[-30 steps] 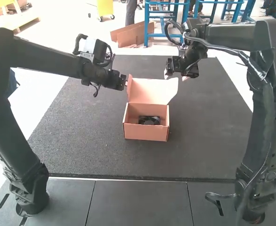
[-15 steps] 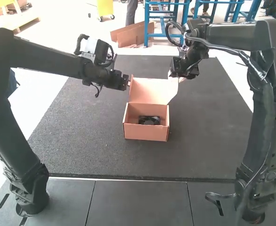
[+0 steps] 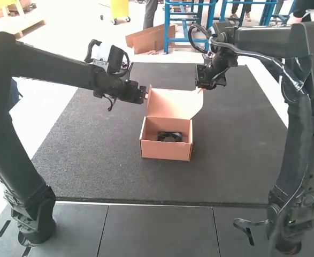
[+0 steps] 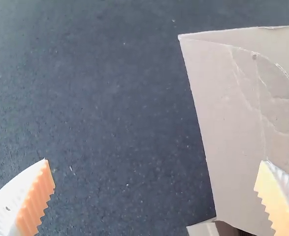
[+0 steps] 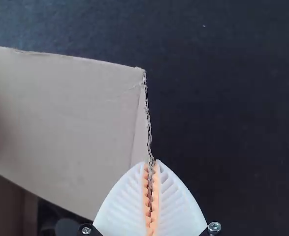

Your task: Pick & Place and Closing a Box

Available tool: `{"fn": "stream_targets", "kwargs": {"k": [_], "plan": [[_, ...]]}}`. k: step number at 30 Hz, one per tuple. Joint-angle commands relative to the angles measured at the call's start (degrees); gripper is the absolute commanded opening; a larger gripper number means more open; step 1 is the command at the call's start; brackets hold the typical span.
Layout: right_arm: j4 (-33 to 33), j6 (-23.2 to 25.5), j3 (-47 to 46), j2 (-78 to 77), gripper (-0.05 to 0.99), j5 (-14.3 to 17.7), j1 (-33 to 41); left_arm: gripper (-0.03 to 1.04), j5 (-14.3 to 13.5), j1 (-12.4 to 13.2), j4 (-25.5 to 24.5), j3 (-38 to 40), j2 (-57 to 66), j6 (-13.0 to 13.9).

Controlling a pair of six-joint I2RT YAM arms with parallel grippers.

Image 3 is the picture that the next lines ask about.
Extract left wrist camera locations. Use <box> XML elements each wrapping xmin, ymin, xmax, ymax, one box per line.
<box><xmin>83</xmin><ymin>39</ymin><xmax>131</xmax><ymax>73</ymax></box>

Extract black square fan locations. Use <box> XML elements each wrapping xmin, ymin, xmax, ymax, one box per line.
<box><xmin>156</xmin><ymin>130</ymin><xmax>184</xmax><ymax>143</ymax></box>

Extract black cable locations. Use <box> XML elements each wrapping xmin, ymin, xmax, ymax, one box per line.
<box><xmin>187</xmin><ymin>23</ymin><xmax>213</xmax><ymax>54</ymax></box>
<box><xmin>106</xmin><ymin>95</ymin><xmax>118</xmax><ymax>112</ymax></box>

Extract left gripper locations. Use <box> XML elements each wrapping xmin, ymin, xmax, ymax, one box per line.
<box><xmin>119</xmin><ymin>79</ymin><xmax>147</xmax><ymax>105</ymax></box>

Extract person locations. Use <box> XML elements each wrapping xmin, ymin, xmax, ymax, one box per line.
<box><xmin>142</xmin><ymin>0</ymin><xmax>159</xmax><ymax>31</ymax></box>

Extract cardboard box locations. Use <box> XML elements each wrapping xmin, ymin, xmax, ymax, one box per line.
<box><xmin>139</xmin><ymin>84</ymin><xmax>206</xmax><ymax>162</ymax></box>

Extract person's forearm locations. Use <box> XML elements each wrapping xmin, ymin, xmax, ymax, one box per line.
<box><xmin>289</xmin><ymin>0</ymin><xmax>314</xmax><ymax>25</ymax></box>

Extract dark base panel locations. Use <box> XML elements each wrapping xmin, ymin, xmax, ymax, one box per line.
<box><xmin>0</xmin><ymin>202</ymin><xmax>110</xmax><ymax>257</ymax></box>
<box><xmin>212</xmin><ymin>206</ymin><xmax>314</xmax><ymax>257</ymax></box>
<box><xmin>97</xmin><ymin>204</ymin><xmax>222</xmax><ymax>257</ymax></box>

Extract person's legs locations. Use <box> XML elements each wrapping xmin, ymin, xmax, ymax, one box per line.
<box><xmin>229</xmin><ymin>0</ymin><xmax>252</xmax><ymax>22</ymax></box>

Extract yellow wheeled cart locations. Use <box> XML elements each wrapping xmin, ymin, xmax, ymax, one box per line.
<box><xmin>109</xmin><ymin>0</ymin><xmax>132</xmax><ymax>26</ymax></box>

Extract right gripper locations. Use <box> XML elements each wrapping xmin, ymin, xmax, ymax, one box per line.
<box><xmin>195</xmin><ymin>64</ymin><xmax>227</xmax><ymax>91</ymax></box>

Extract blue frame workbench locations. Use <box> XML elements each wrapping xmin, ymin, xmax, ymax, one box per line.
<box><xmin>217</xmin><ymin>0</ymin><xmax>247</xmax><ymax>27</ymax></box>
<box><xmin>163</xmin><ymin>0</ymin><xmax>217</xmax><ymax>54</ymax></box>
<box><xmin>260</xmin><ymin>0</ymin><xmax>294</xmax><ymax>27</ymax></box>

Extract flat cardboard pieces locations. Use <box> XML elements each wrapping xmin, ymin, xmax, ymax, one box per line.
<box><xmin>125</xmin><ymin>23</ymin><xmax>178</xmax><ymax>55</ymax></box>

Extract black mat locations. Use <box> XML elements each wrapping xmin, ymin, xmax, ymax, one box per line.
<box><xmin>30</xmin><ymin>62</ymin><xmax>314</xmax><ymax>207</ymax></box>

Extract wooden pallet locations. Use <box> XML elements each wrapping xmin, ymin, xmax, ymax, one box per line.
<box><xmin>11</xmin><ymin>19</ymin><xmax>47</xmax><ymax>39</ymax></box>

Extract wooden crate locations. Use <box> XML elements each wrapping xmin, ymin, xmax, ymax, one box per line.
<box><xmin>0</xmin><ymin>0</ymin><xmax>37</xmax><ymax>24</ymax></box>

